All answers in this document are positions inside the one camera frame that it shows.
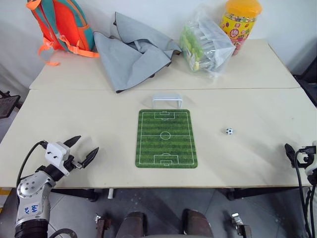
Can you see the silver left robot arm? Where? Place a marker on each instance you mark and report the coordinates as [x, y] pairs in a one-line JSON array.
[[32, 188]]

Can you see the rusty caster wheel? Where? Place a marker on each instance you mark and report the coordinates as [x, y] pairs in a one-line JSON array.
[[102, 226], [241, 224]]

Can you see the black table frame bar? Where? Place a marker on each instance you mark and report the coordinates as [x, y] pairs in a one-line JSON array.
[[260, 192], [74, 193]]

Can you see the tiny soccer ball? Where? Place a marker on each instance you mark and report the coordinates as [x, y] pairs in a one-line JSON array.
[[229, 131]]

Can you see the yellow jar with orange lid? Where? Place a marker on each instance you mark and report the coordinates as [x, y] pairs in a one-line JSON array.
[[241, 27]]

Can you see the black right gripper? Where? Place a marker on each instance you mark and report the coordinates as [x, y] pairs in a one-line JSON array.
[[305, 148]]

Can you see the black mesh chair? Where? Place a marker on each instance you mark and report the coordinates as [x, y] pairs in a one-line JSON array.
[[7, 104]]

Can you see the green soccer field mat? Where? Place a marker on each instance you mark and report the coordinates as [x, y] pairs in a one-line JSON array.
[[166, 148]]

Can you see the dark rounded shape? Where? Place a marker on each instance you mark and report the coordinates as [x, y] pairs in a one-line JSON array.
[[196, 224], [133, 225]]

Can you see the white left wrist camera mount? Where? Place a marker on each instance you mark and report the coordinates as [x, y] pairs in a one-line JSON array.
[[55, 155]]

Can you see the clear plastic bag of packets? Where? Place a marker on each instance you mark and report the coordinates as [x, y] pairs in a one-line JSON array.
[[205, 47]]

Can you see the orange and teal backpack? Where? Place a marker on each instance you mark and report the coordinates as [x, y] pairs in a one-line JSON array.
[[67, 22]]

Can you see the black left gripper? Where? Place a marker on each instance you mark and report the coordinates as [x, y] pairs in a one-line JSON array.
[[69, 163]]

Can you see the grey cloth bag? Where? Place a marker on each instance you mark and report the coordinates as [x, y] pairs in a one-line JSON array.
[[131, 64]]

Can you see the small white goal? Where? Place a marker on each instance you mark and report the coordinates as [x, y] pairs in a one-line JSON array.
[[166, 96]]

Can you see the white tube under table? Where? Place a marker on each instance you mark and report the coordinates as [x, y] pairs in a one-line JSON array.
[[111, 194]]

